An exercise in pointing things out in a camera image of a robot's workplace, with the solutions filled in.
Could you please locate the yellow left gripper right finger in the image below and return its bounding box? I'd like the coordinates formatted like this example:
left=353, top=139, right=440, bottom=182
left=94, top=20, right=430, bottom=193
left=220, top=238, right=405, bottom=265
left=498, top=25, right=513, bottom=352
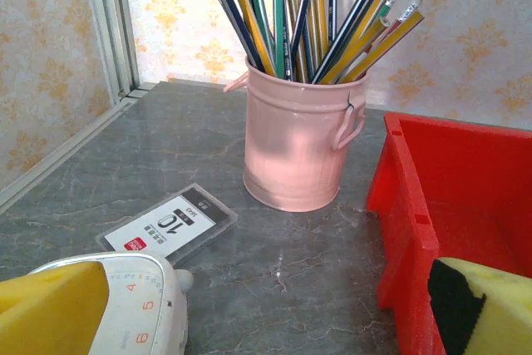
left=427, top=257, right=532, bottom=355

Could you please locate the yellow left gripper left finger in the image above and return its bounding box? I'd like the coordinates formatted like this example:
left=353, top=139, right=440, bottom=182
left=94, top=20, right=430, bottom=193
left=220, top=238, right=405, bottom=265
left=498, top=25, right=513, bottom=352
left=0, top=261, right=110, bottom=355

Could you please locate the white kitchen timer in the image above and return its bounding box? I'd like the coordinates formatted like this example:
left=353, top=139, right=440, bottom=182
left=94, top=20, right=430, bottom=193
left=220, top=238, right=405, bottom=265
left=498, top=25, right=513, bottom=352
left=28, top=251, right=195, bottom=355

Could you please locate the red plastic bin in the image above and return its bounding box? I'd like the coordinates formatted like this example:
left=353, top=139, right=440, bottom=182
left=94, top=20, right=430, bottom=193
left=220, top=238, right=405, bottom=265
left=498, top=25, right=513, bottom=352
left=366, top=112, right=532, bottom=355

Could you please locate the pink metal bucket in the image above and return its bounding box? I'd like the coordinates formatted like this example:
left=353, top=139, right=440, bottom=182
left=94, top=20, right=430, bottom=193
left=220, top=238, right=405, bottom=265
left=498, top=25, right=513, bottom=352
left=223, top=57, right=367, bottom=213

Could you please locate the yellow pencil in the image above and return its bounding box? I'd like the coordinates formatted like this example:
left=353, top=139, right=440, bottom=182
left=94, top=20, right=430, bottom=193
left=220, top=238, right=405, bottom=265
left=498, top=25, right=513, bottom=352
left=226, top=0, right=278, bottom=77
left=311, top=0, right=329, bottom=69
left=338, top=10, right=426, bottom=84
left=319, top=0, right=394, bottom=85

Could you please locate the red pencil with eraser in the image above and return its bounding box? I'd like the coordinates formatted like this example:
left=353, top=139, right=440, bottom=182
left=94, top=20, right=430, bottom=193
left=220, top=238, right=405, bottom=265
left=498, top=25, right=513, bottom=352
left=373, top=0, right=423, bottom=47

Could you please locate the dark blue pencil with eraser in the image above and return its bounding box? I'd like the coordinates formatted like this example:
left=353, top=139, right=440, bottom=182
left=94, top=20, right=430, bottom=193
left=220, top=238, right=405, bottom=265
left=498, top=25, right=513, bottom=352
left=327, top=0, right=340, bottom=48

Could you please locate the gold pencil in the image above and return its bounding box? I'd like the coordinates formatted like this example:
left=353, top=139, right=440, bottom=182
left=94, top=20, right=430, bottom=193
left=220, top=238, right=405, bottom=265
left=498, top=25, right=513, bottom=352
left=284, top=0, right=308, bottom=84

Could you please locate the aluminium frame rail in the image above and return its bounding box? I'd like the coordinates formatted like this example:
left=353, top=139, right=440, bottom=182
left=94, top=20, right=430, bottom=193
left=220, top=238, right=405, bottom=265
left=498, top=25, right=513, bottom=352
left=0, top=88, right=142, bottom=210

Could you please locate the aluminium frame post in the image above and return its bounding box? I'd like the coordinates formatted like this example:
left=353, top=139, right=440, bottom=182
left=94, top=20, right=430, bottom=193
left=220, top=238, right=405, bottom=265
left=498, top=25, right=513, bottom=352
left=81, top=0, right=140, bottom=102

